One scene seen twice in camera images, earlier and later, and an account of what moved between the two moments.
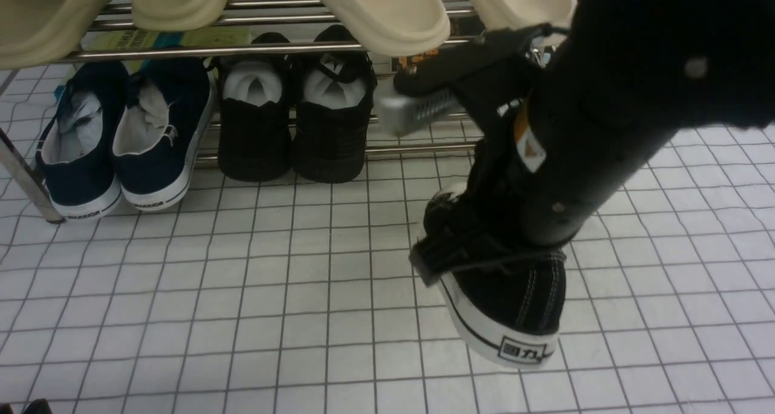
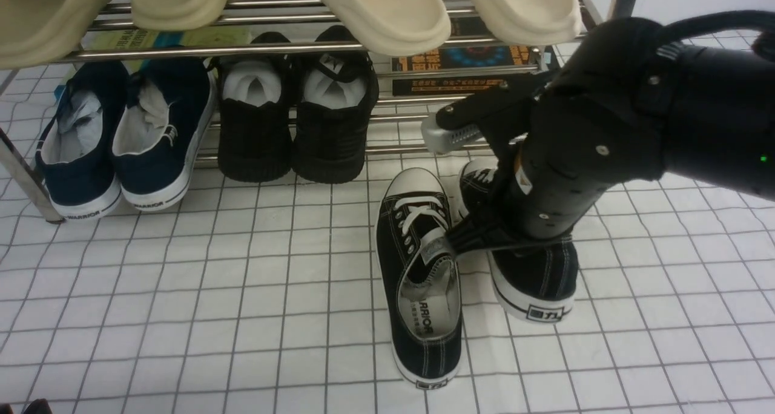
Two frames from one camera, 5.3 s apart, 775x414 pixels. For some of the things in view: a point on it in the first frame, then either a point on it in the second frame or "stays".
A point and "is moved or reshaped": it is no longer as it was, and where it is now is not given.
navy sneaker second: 160,128 stays
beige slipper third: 389,16 stays
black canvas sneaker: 510,302 is moved or reshaped
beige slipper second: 175,4 stays
